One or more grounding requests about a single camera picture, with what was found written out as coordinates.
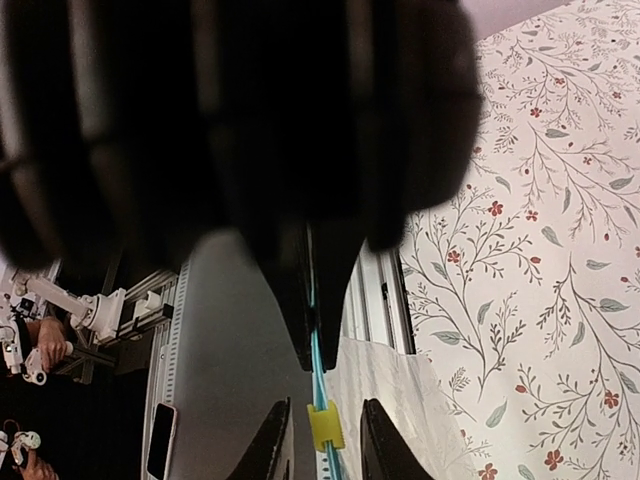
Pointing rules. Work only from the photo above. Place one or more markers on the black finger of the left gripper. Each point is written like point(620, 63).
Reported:
point(269, 454)
point(384, 453)

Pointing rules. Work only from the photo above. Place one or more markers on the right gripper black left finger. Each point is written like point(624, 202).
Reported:
point(283, 258)

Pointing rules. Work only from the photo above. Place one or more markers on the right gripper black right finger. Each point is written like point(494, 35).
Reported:
point(336, 245)

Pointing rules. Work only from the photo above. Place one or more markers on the clear zip bag blue zipper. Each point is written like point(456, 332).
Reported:
point(377, 359)

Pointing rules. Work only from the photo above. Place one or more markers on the operator hand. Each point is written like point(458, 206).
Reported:
point(52, 342)

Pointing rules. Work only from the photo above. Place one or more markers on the smartphone pink case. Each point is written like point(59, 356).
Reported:
point(161, 441)

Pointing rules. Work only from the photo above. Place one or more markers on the floral patterned tablecloth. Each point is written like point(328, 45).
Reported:
point(524, 289)

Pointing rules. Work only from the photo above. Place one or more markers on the white teleoperation handle device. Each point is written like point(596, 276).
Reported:
point(99, 320)

